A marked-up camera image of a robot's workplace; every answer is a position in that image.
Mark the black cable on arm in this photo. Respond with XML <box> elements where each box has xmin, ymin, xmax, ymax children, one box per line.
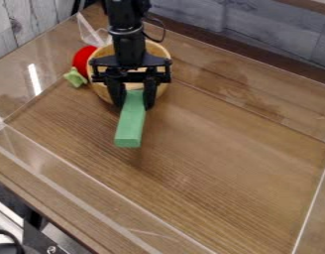
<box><xmin>142</xmin><ymin>16</ymin><xmax>166</xmax><ymax>44</ymax></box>

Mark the light wooden bowl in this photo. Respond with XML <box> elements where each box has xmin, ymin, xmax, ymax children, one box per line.
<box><xmin>86</xmin><ymin>41</ymin><xmax>172</xmax><ymax>110</ymax></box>

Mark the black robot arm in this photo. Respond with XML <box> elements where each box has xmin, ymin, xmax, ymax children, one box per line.
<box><xmin>88</xmin><ymin>0</ymin><xmax>172</xmax><ymax>110</ymax></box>

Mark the green rectangular block stick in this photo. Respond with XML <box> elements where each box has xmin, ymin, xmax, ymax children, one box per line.
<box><xmin>114</xmin><ymin>90</ymin><xmax>145</xmax><ymax>148</ymax></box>

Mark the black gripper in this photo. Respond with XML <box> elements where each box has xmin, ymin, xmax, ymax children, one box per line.
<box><xmin>88</xmin><ymin>53</ymin><xmax>172</xmax><ymax>110</ymax></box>

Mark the black table clamp mount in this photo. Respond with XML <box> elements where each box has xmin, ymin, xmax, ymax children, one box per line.
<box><xmin>22</xmin><ymin>221</ymin><xmax>69</xmax><ymax>254</ymax></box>

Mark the black cable loop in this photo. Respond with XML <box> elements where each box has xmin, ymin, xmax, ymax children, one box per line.
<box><xmin>0</xmin><ymin>229</ymin><xmax>24</xmax><ymax>254</ymax></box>

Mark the red plush strawberry toy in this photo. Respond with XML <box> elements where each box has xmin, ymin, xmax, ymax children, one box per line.
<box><xmin>64</xmin><ymin>46</ymin><xmax>96</xmax><ymax>88</ymax></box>

